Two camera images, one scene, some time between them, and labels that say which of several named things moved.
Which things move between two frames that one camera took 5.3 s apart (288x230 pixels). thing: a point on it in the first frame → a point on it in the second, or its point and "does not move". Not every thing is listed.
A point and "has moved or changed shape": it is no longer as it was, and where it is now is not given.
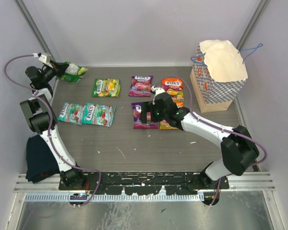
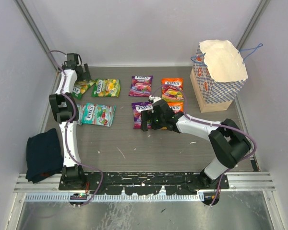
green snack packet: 106,87 does not move
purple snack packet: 140,86 does not move
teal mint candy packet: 97,114 does not move
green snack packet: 73,73 has moved or changed shape
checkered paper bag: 217,75 does not move
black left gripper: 59,68 → 86,75
